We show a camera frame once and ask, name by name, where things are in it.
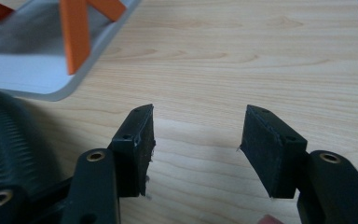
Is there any white plastic tray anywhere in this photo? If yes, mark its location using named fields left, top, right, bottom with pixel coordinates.
left=0, top=0, right=143, bottom=103

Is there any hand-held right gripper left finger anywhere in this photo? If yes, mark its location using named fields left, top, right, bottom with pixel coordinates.
left=107, top=104, right=157, bottom=198

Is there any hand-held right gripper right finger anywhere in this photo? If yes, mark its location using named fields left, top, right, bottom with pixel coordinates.
left=239, top=104, right=309, bottom=200

